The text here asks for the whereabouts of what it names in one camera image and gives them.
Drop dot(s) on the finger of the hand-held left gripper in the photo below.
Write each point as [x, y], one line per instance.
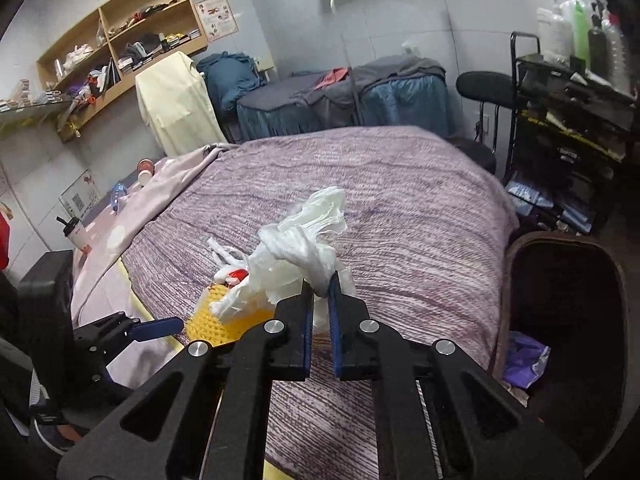
[157, 327]

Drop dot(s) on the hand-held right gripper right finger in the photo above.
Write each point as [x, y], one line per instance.
[334, 320]

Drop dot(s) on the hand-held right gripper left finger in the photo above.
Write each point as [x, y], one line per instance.
[308, 320]

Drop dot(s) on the yellow foam net sleeve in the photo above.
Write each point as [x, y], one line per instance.
[220, 325]

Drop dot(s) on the white plastic bag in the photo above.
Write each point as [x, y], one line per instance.
[300, 250]

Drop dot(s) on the purple plastic bag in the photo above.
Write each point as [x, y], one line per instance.
[525, 360]

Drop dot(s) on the black trash bin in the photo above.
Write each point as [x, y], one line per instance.
[575, 285]

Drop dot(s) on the lilac bed sheet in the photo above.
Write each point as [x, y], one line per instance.
[100, 305]

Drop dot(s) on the white cup with straw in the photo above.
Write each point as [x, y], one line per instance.
[76, 235]

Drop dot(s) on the purple striped blanket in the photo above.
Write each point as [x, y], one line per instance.
[400, 235]

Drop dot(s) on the grey sneaker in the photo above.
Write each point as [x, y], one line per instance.
[55, 436]

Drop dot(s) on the pink dotted blanket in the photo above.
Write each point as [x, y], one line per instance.
[150, 200]

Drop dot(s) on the clear water bottle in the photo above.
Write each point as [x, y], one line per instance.
[118, 196]

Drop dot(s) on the white paper cup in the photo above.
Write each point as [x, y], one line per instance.
[144, 179]

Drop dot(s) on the brown paper cup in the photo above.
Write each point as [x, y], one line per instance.
[146, 165]

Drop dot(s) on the cream cloth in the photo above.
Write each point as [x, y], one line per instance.
[175, 105]

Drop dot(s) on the grey covered massage bed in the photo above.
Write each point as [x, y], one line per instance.
[400, 100]

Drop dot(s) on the blue packet stack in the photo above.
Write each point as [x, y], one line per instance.
[530, 197]

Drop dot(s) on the red cloth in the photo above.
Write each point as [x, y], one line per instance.
[332, 78]

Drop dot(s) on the blue cloth pile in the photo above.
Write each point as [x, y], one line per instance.
[230, 80]

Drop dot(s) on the black chair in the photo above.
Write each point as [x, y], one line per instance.
[487, 87]

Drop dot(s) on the black trolley cart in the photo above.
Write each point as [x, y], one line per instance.
[575, 130]

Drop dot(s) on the white jar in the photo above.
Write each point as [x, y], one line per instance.
[552, 32]

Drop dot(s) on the green bottle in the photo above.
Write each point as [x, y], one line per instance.
[581, 35]

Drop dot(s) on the brown bottle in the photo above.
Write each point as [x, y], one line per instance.
[598, 45]

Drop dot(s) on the white pump bottle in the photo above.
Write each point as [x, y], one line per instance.
[567, 7]

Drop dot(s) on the white wall notice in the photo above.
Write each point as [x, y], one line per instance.
[80, 195]

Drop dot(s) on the glass wall shelf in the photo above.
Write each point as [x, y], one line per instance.
[25, 107]

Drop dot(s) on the wall poster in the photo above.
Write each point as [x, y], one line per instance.
[216, 16]

